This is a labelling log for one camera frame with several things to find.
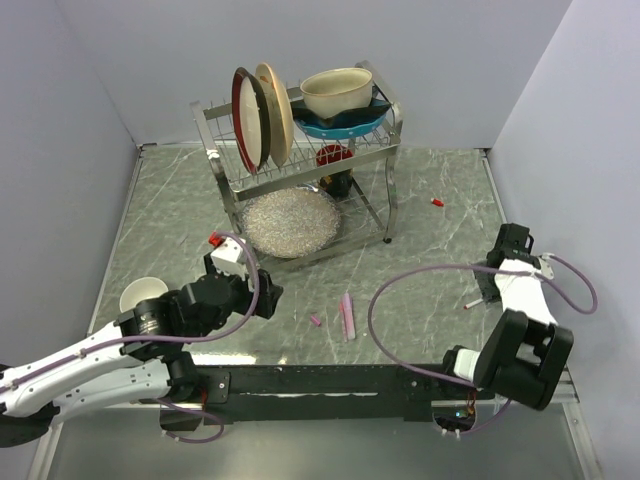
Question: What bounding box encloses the blue dotted dish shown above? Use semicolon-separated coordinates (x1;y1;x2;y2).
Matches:
291;99;392;140

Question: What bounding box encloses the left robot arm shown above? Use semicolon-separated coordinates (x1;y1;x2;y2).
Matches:
1;263;283;448

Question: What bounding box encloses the thick pink marker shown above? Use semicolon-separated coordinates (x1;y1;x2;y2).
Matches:
342;293;356;341

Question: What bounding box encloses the cream ceramic bowl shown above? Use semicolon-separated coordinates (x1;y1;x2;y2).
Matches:
300;67;373;119

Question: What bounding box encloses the steel two-tier dish rack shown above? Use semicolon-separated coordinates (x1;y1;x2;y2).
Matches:
190;60;403;270

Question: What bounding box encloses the purple cable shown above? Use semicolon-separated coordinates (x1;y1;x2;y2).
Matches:
0;231;261;446
367;254;599;437

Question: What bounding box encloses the dark jar under rack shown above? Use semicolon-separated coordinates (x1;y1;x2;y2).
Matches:
319;170;353;200

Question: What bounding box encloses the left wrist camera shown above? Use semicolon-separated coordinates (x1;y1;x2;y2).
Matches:
205;232;248;277

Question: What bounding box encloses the white pen with red tip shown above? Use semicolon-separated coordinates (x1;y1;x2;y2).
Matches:
463;299;484;310

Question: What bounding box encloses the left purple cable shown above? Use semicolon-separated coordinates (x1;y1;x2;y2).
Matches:
0;231;261;446

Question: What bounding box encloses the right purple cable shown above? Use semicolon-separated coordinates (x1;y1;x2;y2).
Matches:
367;254;599;437

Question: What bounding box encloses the red-rimmed white plate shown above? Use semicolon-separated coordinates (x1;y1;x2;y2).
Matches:
231;67;271;175

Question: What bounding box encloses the slim pink highlighter pen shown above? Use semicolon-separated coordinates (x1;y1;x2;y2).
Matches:
339;300;348;342

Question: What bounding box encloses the beige plate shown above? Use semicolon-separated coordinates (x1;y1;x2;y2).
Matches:
255;63;294;168

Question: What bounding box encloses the white paper cup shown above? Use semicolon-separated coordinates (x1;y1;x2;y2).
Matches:
119;276;169;313

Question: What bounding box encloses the red cup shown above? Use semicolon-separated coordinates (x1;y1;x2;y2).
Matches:
315;144;353;167

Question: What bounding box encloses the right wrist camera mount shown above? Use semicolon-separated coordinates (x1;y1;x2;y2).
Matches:
538;252;555;280

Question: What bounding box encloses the black base bar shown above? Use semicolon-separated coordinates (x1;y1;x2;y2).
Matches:
176;364;494;424

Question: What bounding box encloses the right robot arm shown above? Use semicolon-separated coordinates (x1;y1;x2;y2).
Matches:
437;223;574;410

